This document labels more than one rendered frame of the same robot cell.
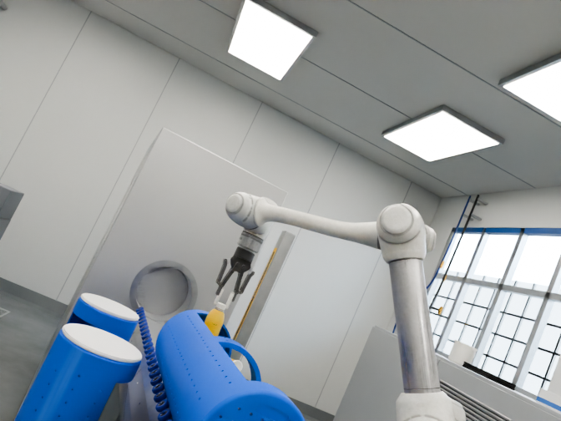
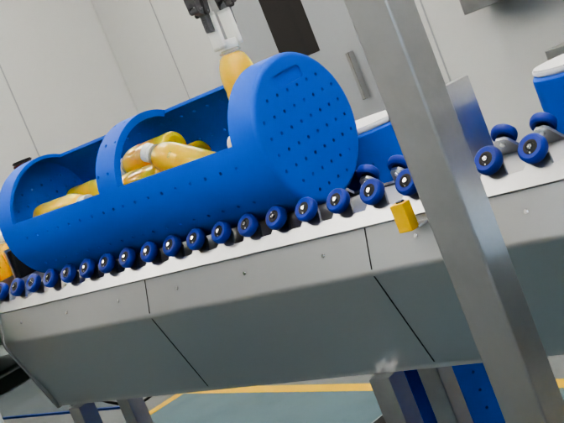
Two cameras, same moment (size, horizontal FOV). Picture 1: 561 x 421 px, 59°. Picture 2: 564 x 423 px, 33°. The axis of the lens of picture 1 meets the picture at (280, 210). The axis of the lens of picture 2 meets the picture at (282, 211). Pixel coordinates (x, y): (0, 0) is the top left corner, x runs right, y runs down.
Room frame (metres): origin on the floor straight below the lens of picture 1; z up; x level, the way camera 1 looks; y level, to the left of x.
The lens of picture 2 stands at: (3.48, -0.86, 1.19)
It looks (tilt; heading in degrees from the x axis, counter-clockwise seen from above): 7 degrees down; 151
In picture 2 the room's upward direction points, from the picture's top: 22 degrees counter-clockwise
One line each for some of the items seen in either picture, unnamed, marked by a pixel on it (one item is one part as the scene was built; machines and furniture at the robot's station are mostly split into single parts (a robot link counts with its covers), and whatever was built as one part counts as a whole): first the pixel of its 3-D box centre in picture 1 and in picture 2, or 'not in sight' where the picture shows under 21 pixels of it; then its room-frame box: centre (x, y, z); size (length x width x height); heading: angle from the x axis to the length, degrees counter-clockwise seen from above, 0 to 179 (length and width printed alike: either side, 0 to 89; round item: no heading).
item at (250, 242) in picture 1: (250, 243); not in sight; (1.90, 0.05, 1.54); 0.09 x 0.09 x 0.06
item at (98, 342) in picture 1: (103, 342); (347, 131); (1.73, 0.35, 1.03); 0.28 x 0.28 x 0.01
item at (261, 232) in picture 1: (260, 216); not in sight; (1.89, 0.06, 1.65); 0.13 x 0.11 x 0.16; 154
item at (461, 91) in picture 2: not in sight; (460, 130); (2.28, 0.18, 1.00); 0.10 x 0.04 x 0.15; 107
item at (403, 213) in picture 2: not in sight; (413, 210); (2.27, 0.04, 0.92); 0.08 x 0.03 x 0.05; 107
